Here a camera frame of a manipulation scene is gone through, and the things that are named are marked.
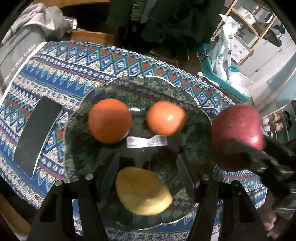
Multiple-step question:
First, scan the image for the clear plastic bag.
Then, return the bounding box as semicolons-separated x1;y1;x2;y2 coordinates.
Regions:
228;72;254;97

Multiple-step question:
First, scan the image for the yellow pear on plate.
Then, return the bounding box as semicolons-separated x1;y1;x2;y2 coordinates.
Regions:
115;167;173;216

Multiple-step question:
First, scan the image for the orange on plate right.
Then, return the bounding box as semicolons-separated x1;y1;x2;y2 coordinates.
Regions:
146;101;186;137

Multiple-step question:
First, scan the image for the patterned blue tablecloth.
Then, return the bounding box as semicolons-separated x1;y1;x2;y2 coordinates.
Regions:
0;41;269;241

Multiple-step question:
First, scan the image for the grey folded clothing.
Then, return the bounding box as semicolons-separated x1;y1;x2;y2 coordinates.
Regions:
1;3;77;94

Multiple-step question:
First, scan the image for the white shoe rack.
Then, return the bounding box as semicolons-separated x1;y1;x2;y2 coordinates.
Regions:
261;100;295;143

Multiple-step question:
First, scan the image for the right hand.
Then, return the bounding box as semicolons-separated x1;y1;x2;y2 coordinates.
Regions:
261;193;288;240

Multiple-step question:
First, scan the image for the teal plastic crate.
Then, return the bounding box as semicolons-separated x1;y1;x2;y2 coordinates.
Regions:
196;44;251;103

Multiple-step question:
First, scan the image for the white patterned box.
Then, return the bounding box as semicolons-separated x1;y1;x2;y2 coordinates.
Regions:
232;35;252;64

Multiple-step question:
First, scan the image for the black smartphone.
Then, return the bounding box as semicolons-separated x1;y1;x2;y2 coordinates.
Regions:
14;96;62;178

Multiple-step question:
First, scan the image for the white rice bag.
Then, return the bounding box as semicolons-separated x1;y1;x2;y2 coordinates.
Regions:
211;14;240;81

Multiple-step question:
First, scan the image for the dark glass plate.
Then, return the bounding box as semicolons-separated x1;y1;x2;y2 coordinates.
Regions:
64;76;212;229

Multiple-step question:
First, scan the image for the wooden shelf rack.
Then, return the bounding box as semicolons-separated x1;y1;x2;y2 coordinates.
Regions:
213;1;285;66

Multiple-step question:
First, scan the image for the orange on plate left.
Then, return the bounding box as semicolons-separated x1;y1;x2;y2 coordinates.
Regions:
88;98;132;144

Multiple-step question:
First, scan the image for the black hanging clothing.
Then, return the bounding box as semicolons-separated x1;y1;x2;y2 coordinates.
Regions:
107;1;224;59

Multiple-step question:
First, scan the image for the white barcode label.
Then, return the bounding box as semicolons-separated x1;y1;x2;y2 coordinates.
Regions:
126;135;168;149

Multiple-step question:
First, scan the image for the red apple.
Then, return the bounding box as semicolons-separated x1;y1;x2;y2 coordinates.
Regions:
211;104;263;172

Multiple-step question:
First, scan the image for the orange on plate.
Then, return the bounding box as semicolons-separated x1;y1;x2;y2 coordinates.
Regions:
88;98;132;144
146;101;186;137

